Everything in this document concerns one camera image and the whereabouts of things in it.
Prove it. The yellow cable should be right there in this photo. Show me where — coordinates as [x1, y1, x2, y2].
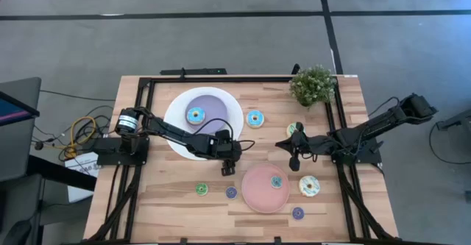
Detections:
[64, 115, 98, 160]

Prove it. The black floor stand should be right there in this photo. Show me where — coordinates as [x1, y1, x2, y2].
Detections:
[436, 107, 471, 132]

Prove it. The black power strip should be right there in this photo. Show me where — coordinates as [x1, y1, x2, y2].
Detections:
[160, 67, 228, 77]

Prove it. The green potted plant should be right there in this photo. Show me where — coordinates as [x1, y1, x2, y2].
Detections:
[288, 64, 338, 108]

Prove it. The pink round plate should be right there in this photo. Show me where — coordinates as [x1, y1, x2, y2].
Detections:
[241, 163, 291, 214]

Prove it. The large white blue-drizzle donut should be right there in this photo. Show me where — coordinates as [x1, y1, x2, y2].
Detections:
[298, 174, 322, 198]

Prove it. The purple round plate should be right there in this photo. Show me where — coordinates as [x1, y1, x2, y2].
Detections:
[185, 94, 229, 135]

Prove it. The monitor screen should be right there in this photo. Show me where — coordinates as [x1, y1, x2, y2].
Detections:
[0, 90, 40, 127]

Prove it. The white round plate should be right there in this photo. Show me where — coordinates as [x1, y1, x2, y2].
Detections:
[163, 86, 245, 161]

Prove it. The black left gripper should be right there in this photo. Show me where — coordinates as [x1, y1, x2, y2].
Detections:
[215, 129, 243, 177]

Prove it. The large blue iced donut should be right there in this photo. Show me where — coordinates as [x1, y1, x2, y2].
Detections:
[245, 109, 266, 129]
[185, 106, 206, 126]

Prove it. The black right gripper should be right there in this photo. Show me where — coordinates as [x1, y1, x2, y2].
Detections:
[275, 132, 334, 173]

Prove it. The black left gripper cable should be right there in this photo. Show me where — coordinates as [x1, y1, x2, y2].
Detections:
[193, 118, 256, 152]

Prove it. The white cardboard box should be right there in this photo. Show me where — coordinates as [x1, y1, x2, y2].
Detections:
[64, 152, 100, 204]

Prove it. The cream donut green drizzle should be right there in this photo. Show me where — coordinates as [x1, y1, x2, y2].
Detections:
[286, 121, 306, 138]

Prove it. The black aluminium table frame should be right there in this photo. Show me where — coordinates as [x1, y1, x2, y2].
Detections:
[88, 76, 397, 245]

